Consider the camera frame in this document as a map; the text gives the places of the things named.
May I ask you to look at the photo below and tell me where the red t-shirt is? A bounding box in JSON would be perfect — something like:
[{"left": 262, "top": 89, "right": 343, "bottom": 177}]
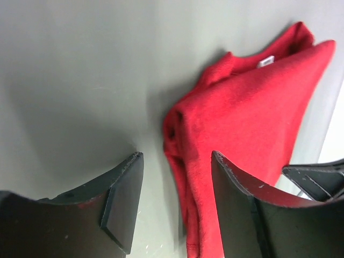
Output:
[{"left": 163, "top": 22, "right": 336, "bottom": 257}]

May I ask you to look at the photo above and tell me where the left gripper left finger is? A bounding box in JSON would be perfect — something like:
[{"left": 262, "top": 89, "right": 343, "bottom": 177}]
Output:
[{"left": 1, "top": 152, "right": 144, "bottom": 257}]

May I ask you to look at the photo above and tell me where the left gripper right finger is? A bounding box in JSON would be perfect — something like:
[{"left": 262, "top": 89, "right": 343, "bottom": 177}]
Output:
[{"left": 211, "top": 151, "right": 343, "bottom": 257}]

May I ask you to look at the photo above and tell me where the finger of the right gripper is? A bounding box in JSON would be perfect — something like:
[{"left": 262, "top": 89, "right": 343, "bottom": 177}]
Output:
[{"left": 282, "top": 159, "right": 343, "bottom": 202}]

